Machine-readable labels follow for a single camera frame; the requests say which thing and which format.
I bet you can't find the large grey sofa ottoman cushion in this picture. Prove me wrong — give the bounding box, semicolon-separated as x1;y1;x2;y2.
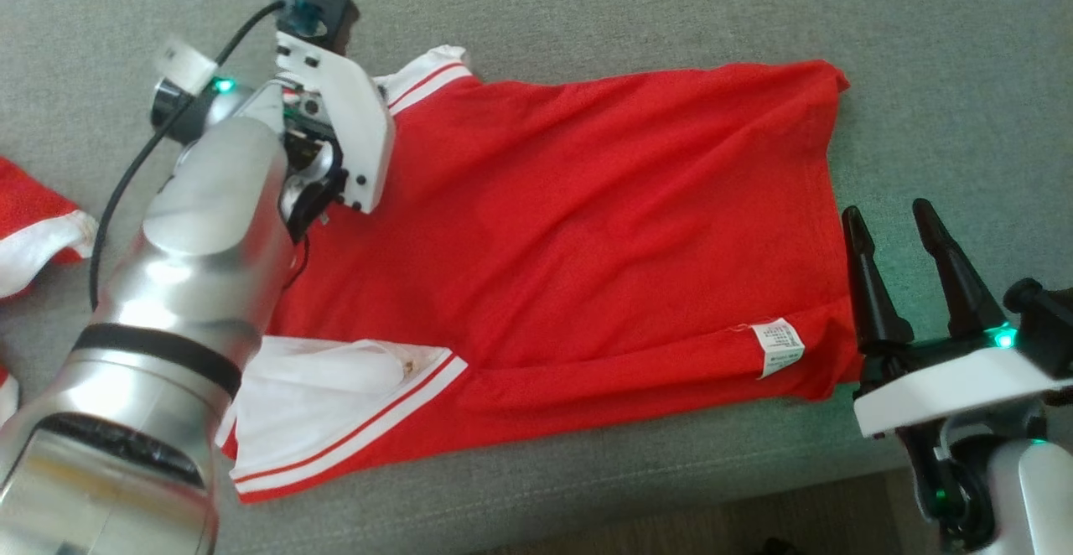
0;0;1073;555

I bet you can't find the red white-sleeved Bulls jersey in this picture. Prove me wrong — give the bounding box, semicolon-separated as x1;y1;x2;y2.
216;45;864;504

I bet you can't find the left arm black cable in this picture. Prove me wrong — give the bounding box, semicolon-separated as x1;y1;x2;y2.
88;0;290;313

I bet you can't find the red white-trimmed knit garment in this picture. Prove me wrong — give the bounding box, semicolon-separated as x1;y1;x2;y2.
0;157;99;430

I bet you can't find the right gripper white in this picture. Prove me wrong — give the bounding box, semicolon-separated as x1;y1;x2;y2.
842;198;1062;550

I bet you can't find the white cable label tag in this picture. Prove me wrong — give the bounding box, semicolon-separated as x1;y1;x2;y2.
155;35;219;95

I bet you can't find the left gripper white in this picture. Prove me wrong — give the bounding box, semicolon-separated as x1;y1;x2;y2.
277;31;396;242

